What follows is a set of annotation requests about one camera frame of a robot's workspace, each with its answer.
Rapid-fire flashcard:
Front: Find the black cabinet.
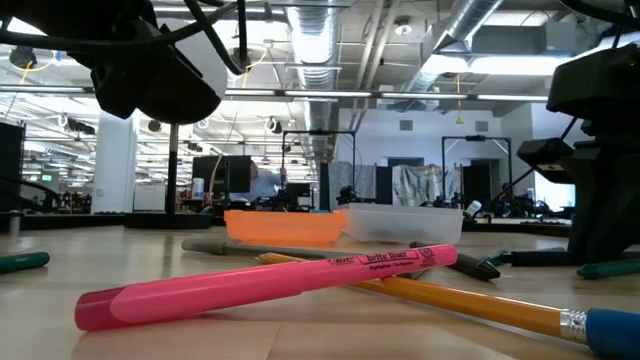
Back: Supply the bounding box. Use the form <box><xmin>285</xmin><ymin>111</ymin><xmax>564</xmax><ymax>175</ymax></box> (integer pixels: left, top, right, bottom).
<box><xmin>0</xmin><ymin>122</ymin><xmax>26</xmax><ymax>214</ymax></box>

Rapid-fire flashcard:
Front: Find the person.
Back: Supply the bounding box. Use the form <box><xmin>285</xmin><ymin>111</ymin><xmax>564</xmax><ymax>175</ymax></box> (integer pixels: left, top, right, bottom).
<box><xmin>247</xmin><ymin>160</ymin><xmax>287</xmax><ymax>202</ymax></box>

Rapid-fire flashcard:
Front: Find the orange pencil blue eraser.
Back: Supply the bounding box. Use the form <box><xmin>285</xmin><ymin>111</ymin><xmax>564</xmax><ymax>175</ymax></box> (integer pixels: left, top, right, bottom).
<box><xmin>256</xmin><ymin>251</ymin><xmax>640</xmax><ymax>360</ymax></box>

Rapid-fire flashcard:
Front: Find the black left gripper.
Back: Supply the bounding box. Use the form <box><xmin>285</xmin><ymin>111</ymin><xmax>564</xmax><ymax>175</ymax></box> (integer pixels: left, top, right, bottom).
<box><xmin>64</xmin><ymin>13</ymin><xmax>222</xmax><ymax>126</ymax></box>

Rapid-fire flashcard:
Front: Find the long grey pen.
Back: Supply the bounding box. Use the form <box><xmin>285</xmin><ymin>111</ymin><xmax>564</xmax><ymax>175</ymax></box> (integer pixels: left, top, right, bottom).
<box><xmin>180</xmin><ymin>238</ymin><xmax>354</xmax><ymax>261</ymax></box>

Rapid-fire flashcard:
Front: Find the black rig frame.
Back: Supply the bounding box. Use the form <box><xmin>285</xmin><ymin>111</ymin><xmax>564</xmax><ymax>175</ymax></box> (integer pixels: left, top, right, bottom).
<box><xmin>281</xmin><ymin>128</ymin><xmax>358</xmax><ymax>206</ymax></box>
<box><xmin>440</xmin><ymin>134</ymin><xmax>514</xmax><ymax>204</ymax></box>

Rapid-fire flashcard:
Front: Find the long black frame cable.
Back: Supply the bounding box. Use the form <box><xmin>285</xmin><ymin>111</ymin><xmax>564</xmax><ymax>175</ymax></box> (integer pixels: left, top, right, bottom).
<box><xmin>479</xmin><ymin>117</ymin><xmax>579</xmax><ymax>216</ymax></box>

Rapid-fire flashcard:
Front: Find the black pen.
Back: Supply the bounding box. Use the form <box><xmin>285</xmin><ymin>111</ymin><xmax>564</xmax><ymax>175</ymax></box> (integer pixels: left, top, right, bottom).
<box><xmin>408</xmin><ymin>240</ymin><xmax>502</xmax><ymax>282</ymax></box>

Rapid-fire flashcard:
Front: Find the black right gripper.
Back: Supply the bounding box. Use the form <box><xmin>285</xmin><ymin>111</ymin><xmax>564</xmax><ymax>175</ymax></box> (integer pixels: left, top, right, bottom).
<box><xmin>516</xmin><ymin>44</ymin><xmax>640</xmax><ymax>266</ymax></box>

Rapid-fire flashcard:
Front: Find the pale patterned tarp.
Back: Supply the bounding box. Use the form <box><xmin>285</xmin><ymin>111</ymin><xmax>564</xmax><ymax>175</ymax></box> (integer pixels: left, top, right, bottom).
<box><xmin>392</xmin><ymin>163</ymin><xmax>462</xmax><ymax>207</ymax></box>

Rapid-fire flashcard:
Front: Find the silver ventilation duct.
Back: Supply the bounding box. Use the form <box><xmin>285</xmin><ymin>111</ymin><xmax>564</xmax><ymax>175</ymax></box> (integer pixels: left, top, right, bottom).
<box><xmin>285</xmin><ymin>0</ymin><xmax>344</xmax><ymax>161</ymax></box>
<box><xmin>399</xmin><ymin>0</ymin><xmax>507</xmax><ymax>94</ymax></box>

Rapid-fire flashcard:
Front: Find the yellow hanging cord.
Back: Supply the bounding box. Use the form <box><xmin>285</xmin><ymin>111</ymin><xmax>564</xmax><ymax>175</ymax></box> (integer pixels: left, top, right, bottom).
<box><xmin>454</xmin><ymin>74</ymin><xmax>465</xmax><ymax>126</ymax></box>

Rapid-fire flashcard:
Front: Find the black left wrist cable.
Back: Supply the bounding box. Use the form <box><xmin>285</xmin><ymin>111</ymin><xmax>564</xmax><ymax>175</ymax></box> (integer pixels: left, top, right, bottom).
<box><xmin>0</xmin><ymin>0</ymin><xmax>249</xmax><ymax>77</ymax></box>

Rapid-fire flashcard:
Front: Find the black monitor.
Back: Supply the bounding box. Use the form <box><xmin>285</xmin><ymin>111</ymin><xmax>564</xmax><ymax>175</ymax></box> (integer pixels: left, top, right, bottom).
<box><xmin>191</xmin><ymin>155</ymin><xmax>253</xmax><ymax>195</ymax></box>

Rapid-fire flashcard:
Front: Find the grey cloth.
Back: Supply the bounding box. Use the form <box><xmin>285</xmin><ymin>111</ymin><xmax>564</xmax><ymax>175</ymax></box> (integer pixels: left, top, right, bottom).
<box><xmin>328</xmin><ymin>160</ymin><xmax>377</xmax><ymax>202</ymax></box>

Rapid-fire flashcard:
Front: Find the ceiling light strip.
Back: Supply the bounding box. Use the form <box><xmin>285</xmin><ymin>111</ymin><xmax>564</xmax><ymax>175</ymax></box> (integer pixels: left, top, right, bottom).
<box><xmin>224</xmin><ymin>89</ymin><xmax>551</xmax><ymax>103</ymax></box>

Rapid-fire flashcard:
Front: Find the dark marker pen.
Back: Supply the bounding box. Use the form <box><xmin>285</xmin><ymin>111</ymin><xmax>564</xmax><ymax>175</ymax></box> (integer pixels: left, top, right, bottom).
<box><xmin>576</xmin><ymin>256</ymin><xmax>640</xmax><ymax>281</ymax></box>
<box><xmin>0</xmin><ymin>251</ymin><xmax>51</xmax><ymax>275</ymax></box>

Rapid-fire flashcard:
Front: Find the clear plastic supply box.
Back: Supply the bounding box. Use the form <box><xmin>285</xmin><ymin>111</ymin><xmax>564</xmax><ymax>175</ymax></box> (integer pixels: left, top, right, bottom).
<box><xmin>339</xmin><ymin>201</ymin><xmax>465</xmax><ymax>246</ymax></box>

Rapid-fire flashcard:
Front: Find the orange plastic box lid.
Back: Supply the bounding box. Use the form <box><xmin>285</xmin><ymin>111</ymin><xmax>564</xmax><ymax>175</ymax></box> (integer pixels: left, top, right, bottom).
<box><xmin>223</xmin><ymin>209</ymin><xmax>347</xmax><ymax>247</ymax></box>

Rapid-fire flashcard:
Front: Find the pink highlighter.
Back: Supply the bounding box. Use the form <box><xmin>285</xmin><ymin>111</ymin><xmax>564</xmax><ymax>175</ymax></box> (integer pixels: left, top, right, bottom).
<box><xmin>74</xmin><ymin>243</ymin><xmax>459</xmax><ymax>333</ymax></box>

